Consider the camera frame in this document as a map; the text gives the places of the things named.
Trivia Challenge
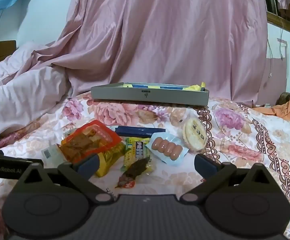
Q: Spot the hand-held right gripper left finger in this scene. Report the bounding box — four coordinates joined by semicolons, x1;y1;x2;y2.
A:
17;154;115;204

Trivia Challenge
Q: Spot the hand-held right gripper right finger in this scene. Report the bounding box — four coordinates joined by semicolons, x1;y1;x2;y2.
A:
180;153;277;204

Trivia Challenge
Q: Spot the gold foil snack packet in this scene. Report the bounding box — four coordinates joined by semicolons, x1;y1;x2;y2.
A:
95;141;127;178

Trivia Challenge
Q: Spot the red spicy snack packet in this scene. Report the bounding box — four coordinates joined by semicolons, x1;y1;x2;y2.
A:
41;119;122;165

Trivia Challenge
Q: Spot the round rice cracker packet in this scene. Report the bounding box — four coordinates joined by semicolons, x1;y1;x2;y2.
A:
181;114;208;153

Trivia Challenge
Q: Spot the clear sausage packet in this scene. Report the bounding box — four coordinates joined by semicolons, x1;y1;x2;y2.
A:
145;132;189;167

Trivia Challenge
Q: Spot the green yellow snack packet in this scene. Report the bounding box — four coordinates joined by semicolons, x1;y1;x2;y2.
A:
121;137;155;173

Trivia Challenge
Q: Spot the brown dried meat packet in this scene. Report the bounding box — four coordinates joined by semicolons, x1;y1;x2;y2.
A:
114;156;152;189

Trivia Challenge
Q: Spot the dark blue stick packet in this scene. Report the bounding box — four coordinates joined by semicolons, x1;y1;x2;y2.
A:
114;126;166;138

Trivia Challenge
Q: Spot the grey cardboard box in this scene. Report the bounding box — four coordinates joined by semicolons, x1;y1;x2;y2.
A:
91;81;210;107

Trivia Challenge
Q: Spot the floral bedsheet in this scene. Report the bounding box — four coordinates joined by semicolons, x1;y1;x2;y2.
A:
0;90;290;240

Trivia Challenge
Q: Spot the pale pink quilt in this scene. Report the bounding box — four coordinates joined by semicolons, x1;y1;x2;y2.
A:
0;41;71;147

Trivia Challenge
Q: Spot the crumpled yellow paper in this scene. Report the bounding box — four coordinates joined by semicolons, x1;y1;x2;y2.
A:
182;81;207;92

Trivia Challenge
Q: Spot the orange cloth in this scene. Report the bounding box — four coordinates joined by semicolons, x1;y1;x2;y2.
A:
254;97;290;130

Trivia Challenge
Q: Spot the dark brown cloth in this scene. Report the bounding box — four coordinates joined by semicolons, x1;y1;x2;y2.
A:
275;92;290;105

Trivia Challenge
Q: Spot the pink satin sheet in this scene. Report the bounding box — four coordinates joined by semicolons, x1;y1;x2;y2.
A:
0;0;289;105

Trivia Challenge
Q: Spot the thin white cable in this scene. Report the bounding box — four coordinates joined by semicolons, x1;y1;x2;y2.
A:
277;17;287;60

